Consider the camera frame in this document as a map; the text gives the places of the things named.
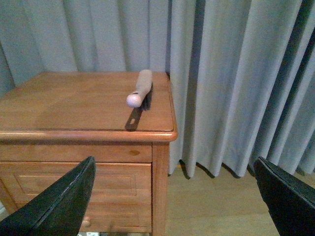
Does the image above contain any wooden nightstand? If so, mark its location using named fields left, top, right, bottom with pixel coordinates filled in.
left=0, top=72, right=178, bottom=236

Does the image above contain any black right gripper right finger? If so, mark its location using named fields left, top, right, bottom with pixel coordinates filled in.
left=254, top=157, right=315, bottom=236

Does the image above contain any round wooden drawer knob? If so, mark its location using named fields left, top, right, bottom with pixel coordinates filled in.
left=81, top=216, right=91, bottom=228

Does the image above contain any grey curtain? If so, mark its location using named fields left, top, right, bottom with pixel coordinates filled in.
left=0, top=0, right=315, bottom=177

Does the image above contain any beige hand brush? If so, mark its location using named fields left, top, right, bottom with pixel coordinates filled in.
left=126, top=69, right=153, bottom=111

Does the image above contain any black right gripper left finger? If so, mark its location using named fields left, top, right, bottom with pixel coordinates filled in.
left=0, top=156, right=96, bottom=236

